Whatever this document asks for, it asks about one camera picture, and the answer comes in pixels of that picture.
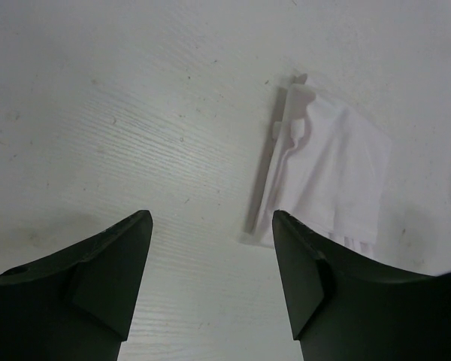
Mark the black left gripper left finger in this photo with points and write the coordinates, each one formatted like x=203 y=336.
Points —
x=77 y=303

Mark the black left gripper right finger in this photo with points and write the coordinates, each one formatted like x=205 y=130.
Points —
x=345 y=306

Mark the white tank top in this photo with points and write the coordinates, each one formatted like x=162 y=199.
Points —
x=327 y=169

